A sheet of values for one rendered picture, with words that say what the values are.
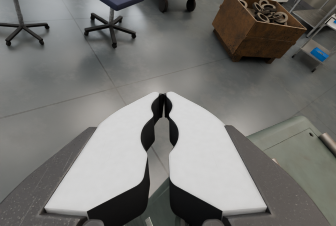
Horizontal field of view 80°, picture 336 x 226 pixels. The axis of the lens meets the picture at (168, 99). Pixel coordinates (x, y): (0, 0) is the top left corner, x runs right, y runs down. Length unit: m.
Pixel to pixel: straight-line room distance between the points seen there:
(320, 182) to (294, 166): 0.07
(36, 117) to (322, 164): 1.84
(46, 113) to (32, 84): 0.34
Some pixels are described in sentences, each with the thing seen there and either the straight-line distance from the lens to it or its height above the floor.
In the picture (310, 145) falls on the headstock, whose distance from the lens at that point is 0.66.
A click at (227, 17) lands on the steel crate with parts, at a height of 0.41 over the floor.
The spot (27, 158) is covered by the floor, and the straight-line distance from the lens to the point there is 1.80.
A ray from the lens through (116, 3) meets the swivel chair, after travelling 2.29.
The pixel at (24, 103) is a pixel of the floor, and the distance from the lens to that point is 2.05.
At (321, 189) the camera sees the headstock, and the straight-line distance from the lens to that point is 0.60.
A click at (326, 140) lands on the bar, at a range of 0.70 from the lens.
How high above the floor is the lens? 1.61
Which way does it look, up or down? 47 degrees down
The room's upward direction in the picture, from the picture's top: 26 degrees clockwise
